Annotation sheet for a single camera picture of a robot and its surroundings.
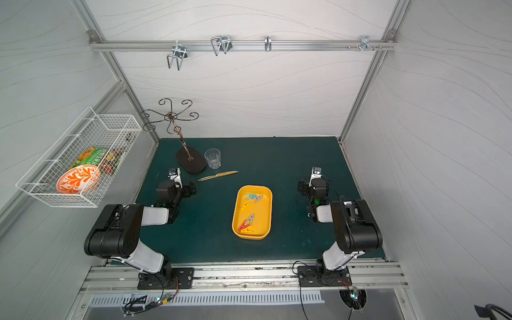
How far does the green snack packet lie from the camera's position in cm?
65

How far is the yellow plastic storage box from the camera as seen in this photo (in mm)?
840

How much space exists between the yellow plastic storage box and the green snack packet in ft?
1.74
